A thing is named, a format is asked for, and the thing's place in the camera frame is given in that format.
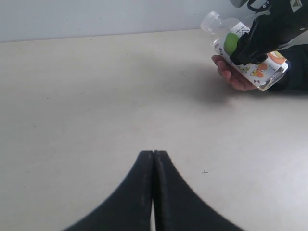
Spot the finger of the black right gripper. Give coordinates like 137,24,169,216
153,151,242,231

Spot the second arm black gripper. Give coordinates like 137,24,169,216
230,0,308,65

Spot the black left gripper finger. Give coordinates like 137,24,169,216
66,151,154,231

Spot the green pear tea bottle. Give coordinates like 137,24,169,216
201,11,290,91

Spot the black sleeved forearm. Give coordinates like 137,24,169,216
269,44,308,91

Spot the person's open hand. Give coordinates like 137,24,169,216
211,55,256,91

